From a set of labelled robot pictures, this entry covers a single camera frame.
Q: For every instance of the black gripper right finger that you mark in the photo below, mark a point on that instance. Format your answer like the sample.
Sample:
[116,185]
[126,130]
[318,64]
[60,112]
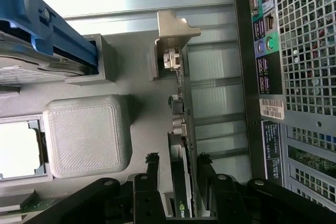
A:
[223,200]

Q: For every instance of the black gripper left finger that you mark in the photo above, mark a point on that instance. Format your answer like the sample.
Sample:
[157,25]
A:
[147,203]

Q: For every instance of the black text sticker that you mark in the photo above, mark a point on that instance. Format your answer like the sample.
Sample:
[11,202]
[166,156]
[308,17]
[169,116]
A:
[273,153]

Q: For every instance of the grey printed parts rack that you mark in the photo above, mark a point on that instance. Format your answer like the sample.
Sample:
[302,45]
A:
[86,140]

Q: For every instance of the white barcode label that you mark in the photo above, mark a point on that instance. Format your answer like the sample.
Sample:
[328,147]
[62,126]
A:
[273,108]

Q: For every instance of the green RAM stick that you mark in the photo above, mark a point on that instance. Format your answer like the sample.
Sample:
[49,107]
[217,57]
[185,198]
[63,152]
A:
[34,204]

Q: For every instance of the silver CPU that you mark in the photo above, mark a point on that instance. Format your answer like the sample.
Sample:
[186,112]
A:
[15,150]

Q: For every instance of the black open PC case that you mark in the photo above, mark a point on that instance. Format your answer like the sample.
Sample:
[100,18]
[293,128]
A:
[302,51]

